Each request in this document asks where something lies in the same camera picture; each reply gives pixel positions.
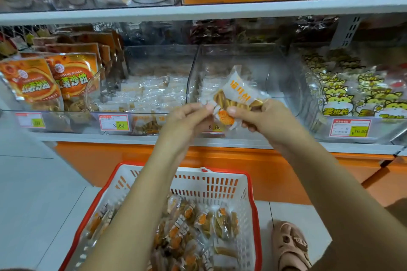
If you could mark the pile of small brown snacks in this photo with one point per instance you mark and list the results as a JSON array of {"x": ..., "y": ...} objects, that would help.
[{"x": 191, "y": 236}]

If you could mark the small brown snack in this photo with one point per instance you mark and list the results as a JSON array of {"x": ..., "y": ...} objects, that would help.
[{"x": 235, "y": 93}]

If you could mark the orange shelf base panel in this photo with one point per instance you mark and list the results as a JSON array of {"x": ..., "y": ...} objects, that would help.
[{"x": 280, "y": 178}]

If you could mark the yellow hamster snack packets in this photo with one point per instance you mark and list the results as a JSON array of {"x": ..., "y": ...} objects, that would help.
[{"x": 350, "y": 86}]

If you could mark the person's right leg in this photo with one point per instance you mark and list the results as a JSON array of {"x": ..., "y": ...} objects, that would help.
[{"x": 399, "y": 213}]

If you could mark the stack of orange packets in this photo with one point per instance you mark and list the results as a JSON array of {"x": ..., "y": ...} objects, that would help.
[{"x": 32, "y": 83}]

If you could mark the white snack shelf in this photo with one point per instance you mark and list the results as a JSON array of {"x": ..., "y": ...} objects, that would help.
[{"x": 191, "y": 10}]

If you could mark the person's right hand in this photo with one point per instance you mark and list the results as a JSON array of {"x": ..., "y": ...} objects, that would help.
[{"x": 270, "y": 121}]

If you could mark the person's left hand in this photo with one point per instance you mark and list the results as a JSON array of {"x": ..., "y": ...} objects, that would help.
[{"x": 181, "y": 128}]

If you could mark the person's right forearm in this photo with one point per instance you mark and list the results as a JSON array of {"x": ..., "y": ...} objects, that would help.
[{"x": 350, "y": 204}]

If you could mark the pink clog sandal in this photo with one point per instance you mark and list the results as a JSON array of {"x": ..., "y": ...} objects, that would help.
[{"x": 289, "y": 245}]

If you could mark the white red-rimmed shopping basket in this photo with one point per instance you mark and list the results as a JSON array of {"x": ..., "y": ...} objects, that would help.
[{"x": 235, "y": 188}]

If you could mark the white yellow price tag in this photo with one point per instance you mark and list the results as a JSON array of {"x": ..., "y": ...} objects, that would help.
[
  {"x": 217, "y": 129},
  {"x": 350, "y": 128},
  {"x": 114, "y": 123},
  {"x": 30, "y": 120}
]

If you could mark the person's left forearm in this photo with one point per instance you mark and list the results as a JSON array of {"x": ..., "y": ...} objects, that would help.
[{"x": 127, "y": 223}]

